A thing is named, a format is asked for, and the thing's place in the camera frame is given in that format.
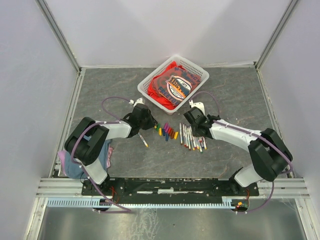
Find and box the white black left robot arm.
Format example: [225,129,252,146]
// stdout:
[64,103,158,195]

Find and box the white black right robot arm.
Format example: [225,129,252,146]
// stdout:
[184,107,293,196]

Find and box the white plastic basket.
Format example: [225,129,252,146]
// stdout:
[137,55,210,115]

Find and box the red printed cloth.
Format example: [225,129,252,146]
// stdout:
[147,61,201,110]

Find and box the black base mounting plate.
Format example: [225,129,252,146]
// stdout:
[81,177,259,197]

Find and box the blue pink cloth pile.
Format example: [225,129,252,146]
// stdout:
[57,140,113,179]

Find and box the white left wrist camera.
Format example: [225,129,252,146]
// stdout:
[129,97,145,107]

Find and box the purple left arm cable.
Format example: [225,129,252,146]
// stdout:
[69,96,133,166]

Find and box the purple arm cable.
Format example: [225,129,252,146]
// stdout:
[69,96,133,166]
[191,90,295,176]

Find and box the white slotted cable duct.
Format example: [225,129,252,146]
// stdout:
[46,197,238,209]

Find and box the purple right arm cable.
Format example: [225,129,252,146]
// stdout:
[191,90,295,176]

